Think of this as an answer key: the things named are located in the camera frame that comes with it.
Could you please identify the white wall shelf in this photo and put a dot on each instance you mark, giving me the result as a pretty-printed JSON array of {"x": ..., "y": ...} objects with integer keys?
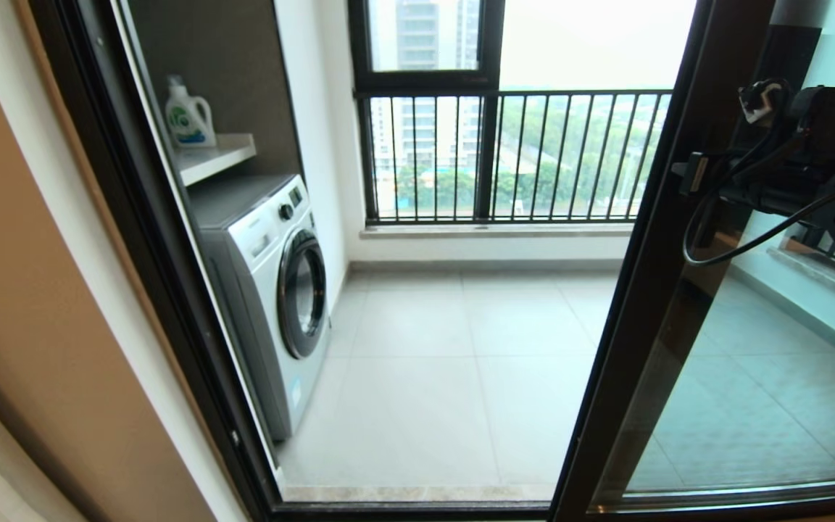
[{"x": 214, "y": 159}]

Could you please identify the short black balcony railing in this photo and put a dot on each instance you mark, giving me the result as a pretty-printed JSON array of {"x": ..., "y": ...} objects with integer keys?
[{"x": 816, "y": 255}]

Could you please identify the dark brown sliding glass door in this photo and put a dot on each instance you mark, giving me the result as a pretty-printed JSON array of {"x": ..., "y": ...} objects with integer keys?
[{"x": 653, "y": 290}]

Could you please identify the grey high-rise building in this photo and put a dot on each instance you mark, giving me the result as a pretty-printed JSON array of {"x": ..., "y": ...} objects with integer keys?
[{"x": 421, "y": 36}]

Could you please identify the white front-load washing machine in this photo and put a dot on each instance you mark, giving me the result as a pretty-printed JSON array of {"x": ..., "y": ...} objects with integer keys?
[{"x": 265, "y": 290}]

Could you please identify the long black balcony railing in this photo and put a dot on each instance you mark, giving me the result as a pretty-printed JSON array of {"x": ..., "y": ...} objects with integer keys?
[{"x": 570, "y": 93}]

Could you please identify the dark window frame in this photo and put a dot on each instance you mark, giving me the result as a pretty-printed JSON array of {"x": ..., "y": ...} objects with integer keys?
[{"x": 488, "y": 145}]

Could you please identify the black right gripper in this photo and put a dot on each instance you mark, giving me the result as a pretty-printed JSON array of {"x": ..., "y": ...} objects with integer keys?
[{"x": 773, "y": 185}]

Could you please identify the dark brown fixed glass door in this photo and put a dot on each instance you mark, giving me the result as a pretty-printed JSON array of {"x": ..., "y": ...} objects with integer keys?
[{"x": 798, "y": 54}]

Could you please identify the white detergent bottle green label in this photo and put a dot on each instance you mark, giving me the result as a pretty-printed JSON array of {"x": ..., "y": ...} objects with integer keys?
[{"x": 188, "y": 117}]

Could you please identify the grey stone window sill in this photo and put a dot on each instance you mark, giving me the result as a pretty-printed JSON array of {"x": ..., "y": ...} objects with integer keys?
[
  {"x": 823, "y": 286},
  {"x": 504, "y": 230}
]

